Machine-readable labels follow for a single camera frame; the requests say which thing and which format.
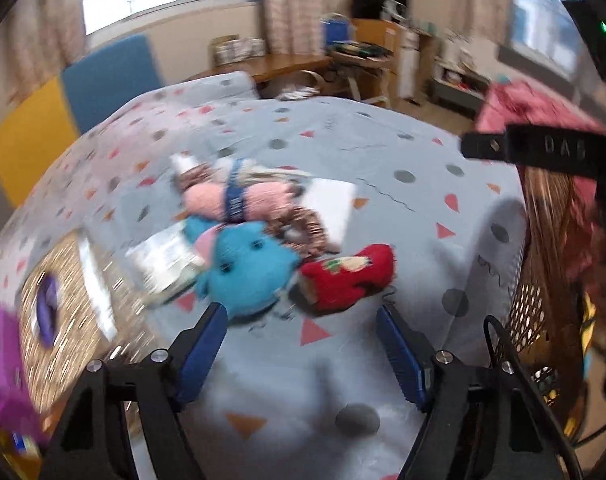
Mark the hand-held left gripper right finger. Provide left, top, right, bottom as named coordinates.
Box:
left=375, top=304, right=584, bottom=480

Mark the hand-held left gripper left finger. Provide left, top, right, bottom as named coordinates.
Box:
left=38, top=302, right=230, bottom=480

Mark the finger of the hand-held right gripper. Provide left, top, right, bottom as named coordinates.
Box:
left=460, top=122, right=606, bottom=179

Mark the red plush doll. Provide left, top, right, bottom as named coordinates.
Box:
left=299, top=243, right=398, bottom=313

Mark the blue plush elephant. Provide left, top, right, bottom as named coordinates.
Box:
left=183, top=217, right=301, bottom=318

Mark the tissue packet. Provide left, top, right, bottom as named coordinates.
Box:
left=125, top=222, right=208, bottom=306

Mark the gold tin tray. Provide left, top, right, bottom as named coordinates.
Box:
left=19, top=230, right=154, bottom=411

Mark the pink towel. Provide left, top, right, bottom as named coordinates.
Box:
left=183, top=160, right=296, bottom=223

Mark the brown scrunchie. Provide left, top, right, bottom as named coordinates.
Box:
left=265, top=206, right=331, bottom=261

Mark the beige cloth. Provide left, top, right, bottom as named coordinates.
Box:
left=300, top=177, right=358, bottom=253

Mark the scrunchie with white bows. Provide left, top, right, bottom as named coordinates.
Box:
left=170, top=154, right=216, bottom=192

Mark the pink blanket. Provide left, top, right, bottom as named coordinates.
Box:
left=475, top=80, right=606, bottom=136

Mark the brown mesh basket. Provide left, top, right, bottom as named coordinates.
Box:
left=503, top=165, right=604, bottom=431

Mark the small window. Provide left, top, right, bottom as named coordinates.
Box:
left=510, top=0, right=591, bottom=81

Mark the wooden cabinet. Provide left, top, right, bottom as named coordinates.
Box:
left=353, top=17, right=438, bottom=106

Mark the purple cardboard box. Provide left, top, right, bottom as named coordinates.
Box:
left=0, top=305, right=48, bottom=448

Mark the blue bag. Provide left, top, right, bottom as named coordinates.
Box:
left=320, top=16, right=351, bottom=53

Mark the wooden desk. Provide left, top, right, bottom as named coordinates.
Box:
left=185, top=52, right=334, bottom=83

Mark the beige patterned curtain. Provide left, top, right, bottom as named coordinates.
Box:
left=260, top=0, right=334, bottom=56
left=3, top=0, right=88, bottom=106

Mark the grey yellow blue headboard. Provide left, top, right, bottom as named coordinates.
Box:
left=0, top=34, right=164, bottom=208

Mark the cardboard box of packets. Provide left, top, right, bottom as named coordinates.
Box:
left=210, top=35, right=266, bottom=66

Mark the black cable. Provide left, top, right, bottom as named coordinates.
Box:
left=483, top=315, right=606, bottom=451

